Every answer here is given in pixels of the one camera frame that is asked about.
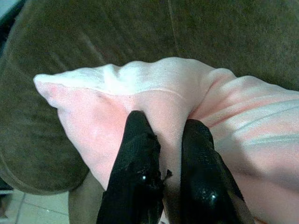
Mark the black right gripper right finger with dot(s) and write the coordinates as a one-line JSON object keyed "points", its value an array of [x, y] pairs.
{"points": [[201, 177]]}

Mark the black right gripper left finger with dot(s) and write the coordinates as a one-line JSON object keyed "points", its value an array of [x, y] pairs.
{"points": [[135, 168]]}

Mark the pink pillow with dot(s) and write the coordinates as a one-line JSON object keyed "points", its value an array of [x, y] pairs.
{"points": [[163, 98]]}

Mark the brown fabric sofa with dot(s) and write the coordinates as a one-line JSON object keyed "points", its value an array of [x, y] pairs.
{"points": [[70, 42]]}

